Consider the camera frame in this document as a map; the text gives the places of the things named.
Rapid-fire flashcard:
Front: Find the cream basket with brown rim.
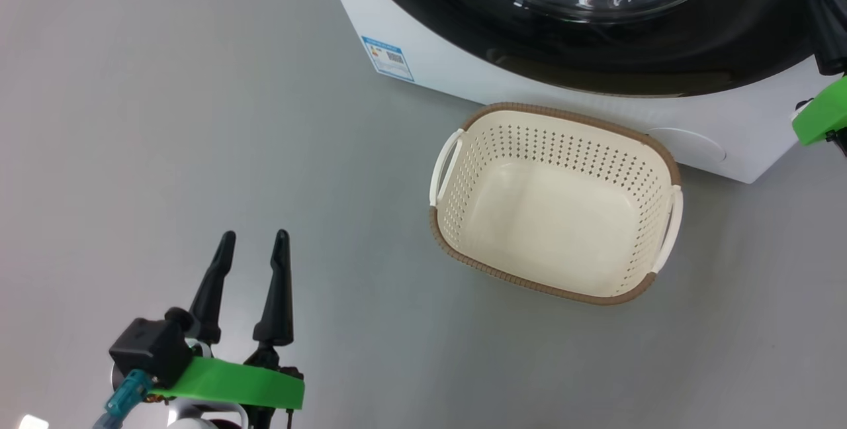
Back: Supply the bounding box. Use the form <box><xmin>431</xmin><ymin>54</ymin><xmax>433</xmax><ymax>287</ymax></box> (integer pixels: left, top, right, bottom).
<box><xmin>429</xmin><ymin>102</ymin><xmax>684</xmax><ymax>306</ymax></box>

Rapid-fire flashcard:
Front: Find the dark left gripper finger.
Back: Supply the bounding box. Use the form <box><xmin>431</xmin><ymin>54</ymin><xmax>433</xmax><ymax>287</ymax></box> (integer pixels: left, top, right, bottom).
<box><xmin>189</xmin><ymin>230</ymin><xmax>237</xmax><ymax>345</ymax></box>
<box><xmin>253</xmin><ymin>229</ymin><xmax>295</xmax><ymax>348</ymax></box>

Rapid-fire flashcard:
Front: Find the round white filter cover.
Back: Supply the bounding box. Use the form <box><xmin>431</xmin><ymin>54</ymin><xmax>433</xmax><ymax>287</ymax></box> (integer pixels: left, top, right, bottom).
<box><xmin>645</xmin><ymin>127</ymin><xmax>727</xmax><ymax>166</ymax></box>

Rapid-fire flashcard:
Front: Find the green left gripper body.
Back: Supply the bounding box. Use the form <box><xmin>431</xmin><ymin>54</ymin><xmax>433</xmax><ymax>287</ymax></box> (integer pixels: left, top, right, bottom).
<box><xmin>147</xmin><ymin>346</ymin><xmax>306</xmax><ymax>411</ymax></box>

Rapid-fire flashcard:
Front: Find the teal left camera connector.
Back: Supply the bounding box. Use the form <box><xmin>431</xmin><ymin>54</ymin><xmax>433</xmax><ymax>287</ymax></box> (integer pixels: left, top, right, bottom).
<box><xmin>93</xmin><ymin>369</ymin><xmax>154</xmax><ymax>429</ymax></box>

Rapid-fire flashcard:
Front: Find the white front-load washing machine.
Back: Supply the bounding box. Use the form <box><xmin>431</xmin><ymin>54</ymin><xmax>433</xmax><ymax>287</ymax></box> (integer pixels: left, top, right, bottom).
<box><xmin>318</xmin><ymin>0</ymin><xmax>847</xmax><ymax>185</ymax></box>

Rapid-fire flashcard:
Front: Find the blue energy label sticker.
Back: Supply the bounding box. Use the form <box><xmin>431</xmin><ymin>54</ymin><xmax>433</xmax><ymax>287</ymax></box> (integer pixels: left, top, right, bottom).
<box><xmin>361</xmin><ymin>35</ymin><xmax>416</xmax><ymax>83</ymax></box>

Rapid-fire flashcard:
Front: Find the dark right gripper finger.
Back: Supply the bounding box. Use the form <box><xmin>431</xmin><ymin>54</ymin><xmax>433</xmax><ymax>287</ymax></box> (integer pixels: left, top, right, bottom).
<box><xmin>797</xmin><ymin>0</ymin><xmax>847</xmax><ymax>77</ymax></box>

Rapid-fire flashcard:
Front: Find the black round glass door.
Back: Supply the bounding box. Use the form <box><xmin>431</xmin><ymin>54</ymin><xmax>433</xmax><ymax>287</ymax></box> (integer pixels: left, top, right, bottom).
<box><xmin>347</xmin><ymin>0</ymin><xmax>847</xmax><ymax>97</ymax></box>

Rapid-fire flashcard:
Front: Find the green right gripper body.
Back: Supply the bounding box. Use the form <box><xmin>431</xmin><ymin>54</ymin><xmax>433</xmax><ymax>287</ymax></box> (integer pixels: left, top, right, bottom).
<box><xmin>792</xmin><ymin>73</ymin><xmax>847</xmax><ymax>148</ymax></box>

